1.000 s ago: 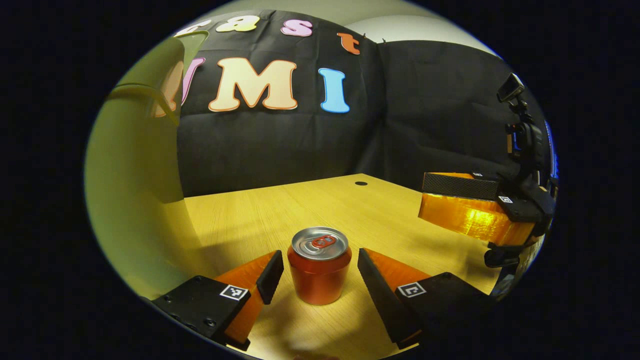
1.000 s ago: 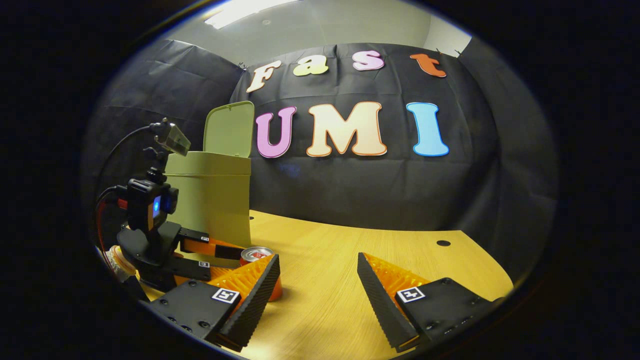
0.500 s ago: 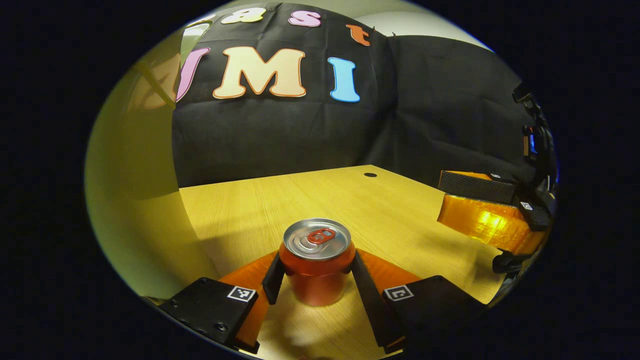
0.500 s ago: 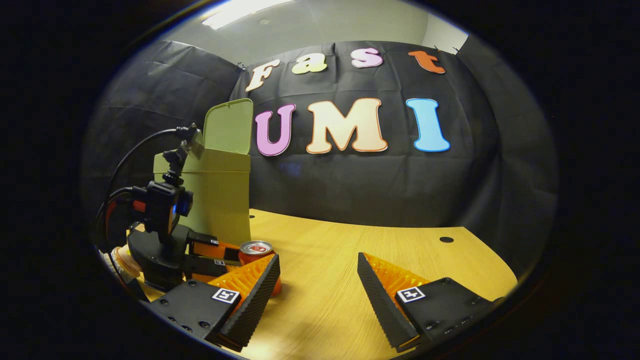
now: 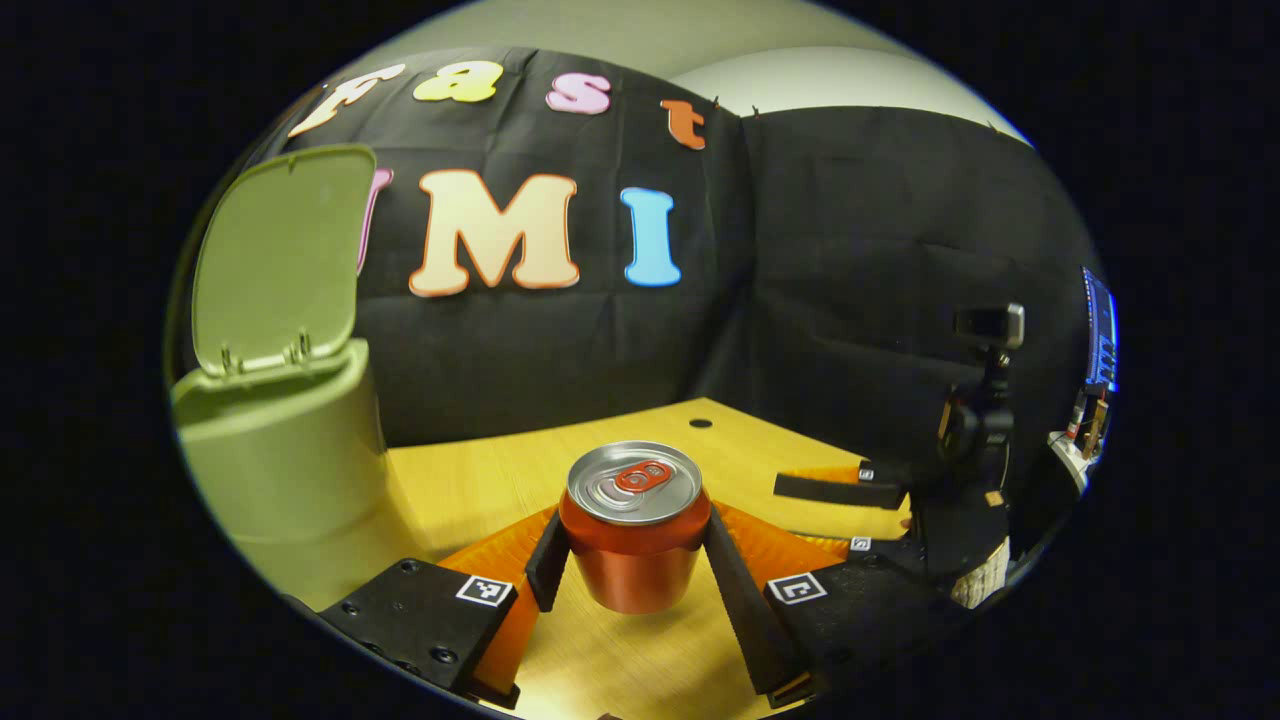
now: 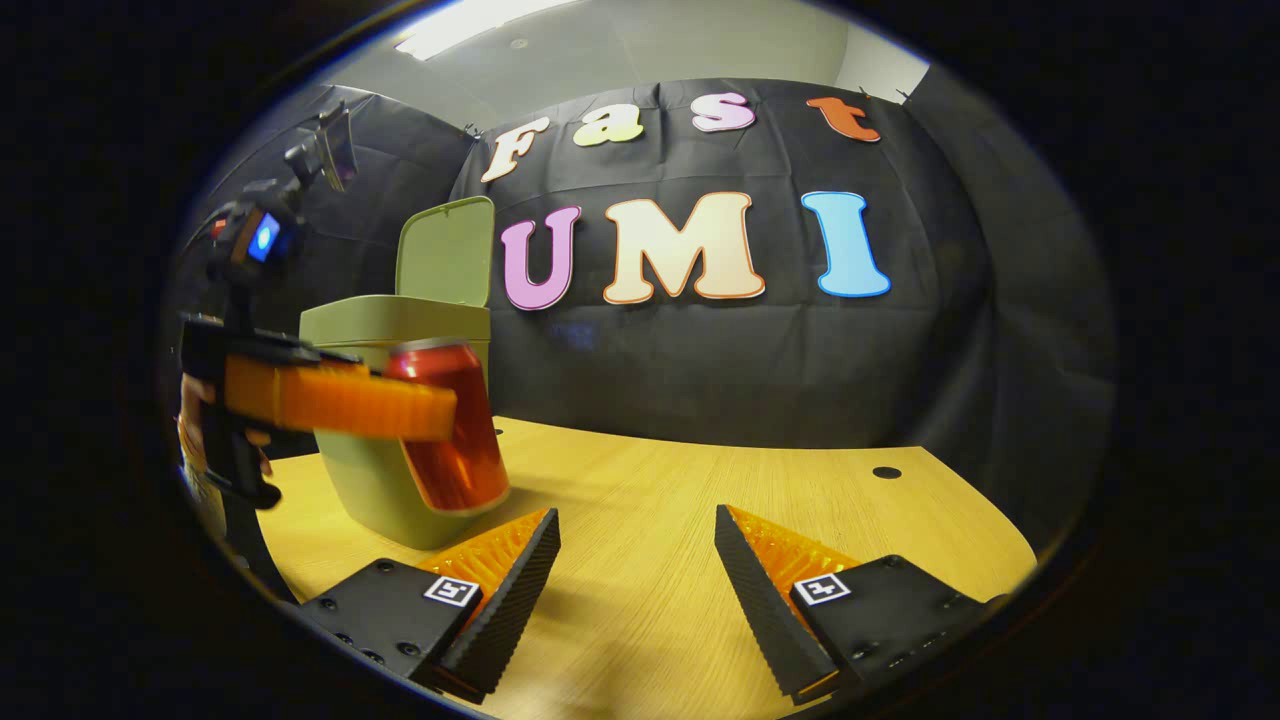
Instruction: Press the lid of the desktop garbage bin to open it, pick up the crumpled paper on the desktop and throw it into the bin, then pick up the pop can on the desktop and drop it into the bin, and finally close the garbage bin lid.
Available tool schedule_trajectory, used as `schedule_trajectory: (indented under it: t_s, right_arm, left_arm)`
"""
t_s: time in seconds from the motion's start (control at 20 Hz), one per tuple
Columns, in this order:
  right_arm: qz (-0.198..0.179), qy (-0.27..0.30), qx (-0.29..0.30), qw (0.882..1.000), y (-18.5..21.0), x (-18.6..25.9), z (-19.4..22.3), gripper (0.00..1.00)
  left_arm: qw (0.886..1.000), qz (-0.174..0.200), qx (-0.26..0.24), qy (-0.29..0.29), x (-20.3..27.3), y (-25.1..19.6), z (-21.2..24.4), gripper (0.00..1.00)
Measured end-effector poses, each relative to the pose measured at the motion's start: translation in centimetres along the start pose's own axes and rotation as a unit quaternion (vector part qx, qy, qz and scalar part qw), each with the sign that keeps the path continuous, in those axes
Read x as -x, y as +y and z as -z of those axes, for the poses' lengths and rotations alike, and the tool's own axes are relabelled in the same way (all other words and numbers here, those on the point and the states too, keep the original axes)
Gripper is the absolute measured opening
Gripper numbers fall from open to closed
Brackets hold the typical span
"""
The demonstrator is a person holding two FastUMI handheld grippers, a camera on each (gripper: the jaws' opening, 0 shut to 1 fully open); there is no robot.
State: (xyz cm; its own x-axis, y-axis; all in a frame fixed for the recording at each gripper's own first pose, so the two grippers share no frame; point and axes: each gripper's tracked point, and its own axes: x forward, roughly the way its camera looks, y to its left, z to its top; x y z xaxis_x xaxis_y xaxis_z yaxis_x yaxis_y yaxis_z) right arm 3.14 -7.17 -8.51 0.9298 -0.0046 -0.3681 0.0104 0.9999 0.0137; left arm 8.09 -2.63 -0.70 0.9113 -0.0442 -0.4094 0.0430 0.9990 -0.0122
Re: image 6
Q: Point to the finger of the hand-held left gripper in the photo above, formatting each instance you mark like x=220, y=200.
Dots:
x=340, y=400

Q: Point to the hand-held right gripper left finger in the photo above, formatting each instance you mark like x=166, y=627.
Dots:
x=505, y=610

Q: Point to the black backdrop cloth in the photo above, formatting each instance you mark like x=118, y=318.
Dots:
x=700, y=370

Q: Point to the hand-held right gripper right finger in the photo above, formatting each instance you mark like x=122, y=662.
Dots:
x=765, y=610

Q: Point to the green desktop garbage bin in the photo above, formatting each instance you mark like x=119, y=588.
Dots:
x=440, y=260

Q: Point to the red pop can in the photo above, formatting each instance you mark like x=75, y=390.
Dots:
x=455, y=460

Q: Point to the wooden desktop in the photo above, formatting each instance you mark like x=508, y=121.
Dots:
x=650, y=500

